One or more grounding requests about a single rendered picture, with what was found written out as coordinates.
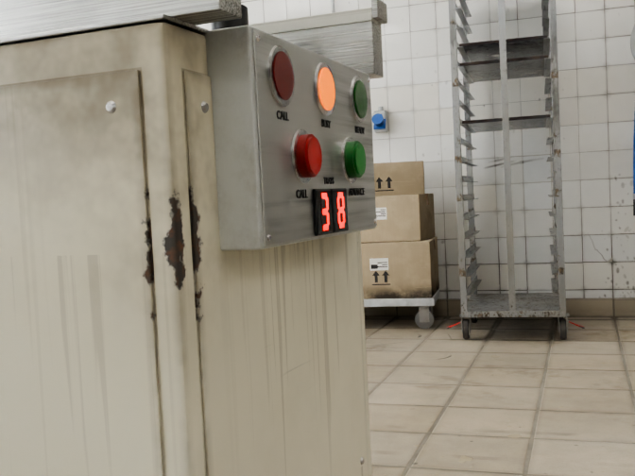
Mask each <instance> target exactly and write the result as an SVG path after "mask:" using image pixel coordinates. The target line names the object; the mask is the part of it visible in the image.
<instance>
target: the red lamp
mask: <svg viewBox="0 0 635 476"><path fill-rule="evenodd" d="M273 77H274V83H275V87H276V90H277V92H278V94H279V96H280V97H281V99H283V100H288V99H289V98H290V96H291V95H292V93H293V88H294V75H293V69H292V65H291V62H290V60H289V58H288V56H287V55H286V54H285V53H284V52H283V51H280V52H278V53H277V54H276V56H275V59H274V62H273Z"/></svg>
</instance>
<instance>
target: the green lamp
mask: <svg viewBox="0 0 635 476"><path fill-rule="evenodd" d="M354 102H355V107H356V110H357V113H358V115H359V117H360V118H364V117H365V115H366V113H367V106H368V100H367V93H366V89H365V86H364V84H363V82H362V81H361V80H358V81H357V82H356V84H355V89H354Z"/></svg>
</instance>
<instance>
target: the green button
mask: <svg viewBox="0 0 635 476"><path fill-rule="evenodd" d="M346 166H347V171H348V173H349V176H350V177H351V178H353V179H355V178H361V177H362V175H363V174H364V173H365V170H366V153H365V149H364V147H363V146H362V144H360V142H358V141H353V142H348V144H347V147H346Z"/></svg>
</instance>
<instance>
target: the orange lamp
mask: <svg viewBox="0 0 635 476"><path fill-rule="evenodd" d="M319 94H320V99H321V102H322V104H323V106H324V108H325V109H326V110H327V111H329V110H331V109H332V107H333V105H334V102H335V84H334V80H333V77H332V74H331V72H330V71H329V70H328V69H327V68H323V69H322V70H321V72H320V75H319Z"/></svg>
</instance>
